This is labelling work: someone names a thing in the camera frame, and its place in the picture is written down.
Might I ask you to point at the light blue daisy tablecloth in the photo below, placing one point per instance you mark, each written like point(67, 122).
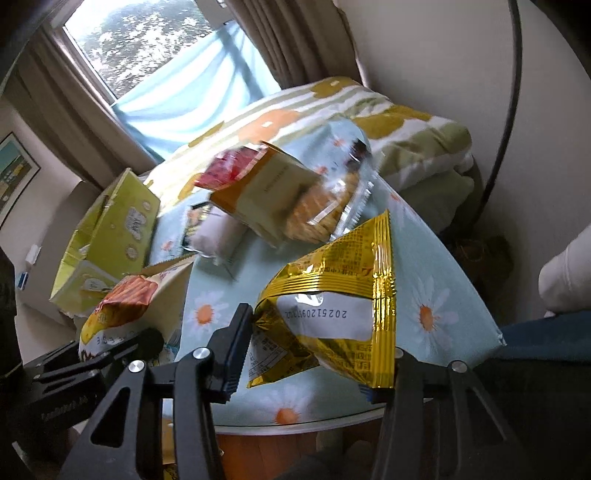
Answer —
point(440, 319)

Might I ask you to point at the window frame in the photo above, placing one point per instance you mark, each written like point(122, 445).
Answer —
point(118, 43)

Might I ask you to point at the floral striped quilt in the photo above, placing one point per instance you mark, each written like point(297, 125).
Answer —
point(424, 157)

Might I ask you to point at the beige curtain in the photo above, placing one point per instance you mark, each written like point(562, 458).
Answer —
point(300, 41)
point(68, 114)

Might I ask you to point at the blue window cloth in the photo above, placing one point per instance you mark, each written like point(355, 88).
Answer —
point(201, 86)

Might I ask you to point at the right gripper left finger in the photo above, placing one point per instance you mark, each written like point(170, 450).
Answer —
point(123, 437)

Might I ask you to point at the framed landscape picture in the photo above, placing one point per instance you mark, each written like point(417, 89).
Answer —
point(17, 170)

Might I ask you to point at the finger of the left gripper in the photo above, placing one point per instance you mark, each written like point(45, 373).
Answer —
point(97, 355)

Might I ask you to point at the white roll snack pack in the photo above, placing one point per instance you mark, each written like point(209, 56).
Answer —
point(212, 233)

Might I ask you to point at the pink striped snack bag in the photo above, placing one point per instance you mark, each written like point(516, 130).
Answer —
point(226, 168)

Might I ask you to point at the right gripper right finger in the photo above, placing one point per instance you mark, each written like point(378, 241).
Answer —
point(440, 423)

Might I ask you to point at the orange yellow snack bag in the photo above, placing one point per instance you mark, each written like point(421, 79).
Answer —
point(153, 298)

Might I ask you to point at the blue white box on headboard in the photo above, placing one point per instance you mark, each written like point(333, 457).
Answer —
point(22, 280)

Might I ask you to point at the grey bed headboard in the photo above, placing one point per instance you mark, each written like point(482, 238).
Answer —
point(41, 276)

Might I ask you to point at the clear waffle cookie pack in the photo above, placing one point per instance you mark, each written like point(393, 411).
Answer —
point(332, 206)

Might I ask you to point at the right beige curtain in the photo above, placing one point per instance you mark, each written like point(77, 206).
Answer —
point(300, 41)

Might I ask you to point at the left beige curtain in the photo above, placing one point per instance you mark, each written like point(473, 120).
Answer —
point(68, 114)

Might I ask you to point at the gold foil snack bag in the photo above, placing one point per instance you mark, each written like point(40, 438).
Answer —
point(334, 307)

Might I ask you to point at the cream orange snack bag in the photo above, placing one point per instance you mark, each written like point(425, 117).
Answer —
point(264, 197)

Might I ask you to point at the green cardboard box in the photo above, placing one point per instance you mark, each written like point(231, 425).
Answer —
point(110, 241)

